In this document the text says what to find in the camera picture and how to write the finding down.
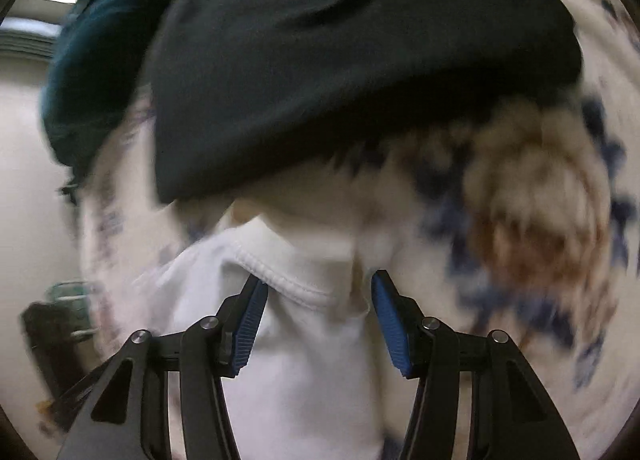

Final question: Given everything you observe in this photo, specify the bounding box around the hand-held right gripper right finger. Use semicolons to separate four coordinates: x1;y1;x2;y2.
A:
370;270;582;460

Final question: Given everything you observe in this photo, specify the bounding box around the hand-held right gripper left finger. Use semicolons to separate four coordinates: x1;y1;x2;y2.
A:
56;273;269;460

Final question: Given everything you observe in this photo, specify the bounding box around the white small garment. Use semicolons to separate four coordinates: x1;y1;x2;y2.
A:
134;212;388;460

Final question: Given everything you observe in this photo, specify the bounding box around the black garment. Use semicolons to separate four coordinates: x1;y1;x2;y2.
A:
149;0;585;205

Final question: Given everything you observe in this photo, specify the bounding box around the floral printed bedsheet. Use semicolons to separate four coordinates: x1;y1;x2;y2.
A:
80;0;640;460

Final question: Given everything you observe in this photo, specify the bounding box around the dark teal garment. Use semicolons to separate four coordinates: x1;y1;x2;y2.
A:
41;0;206;181

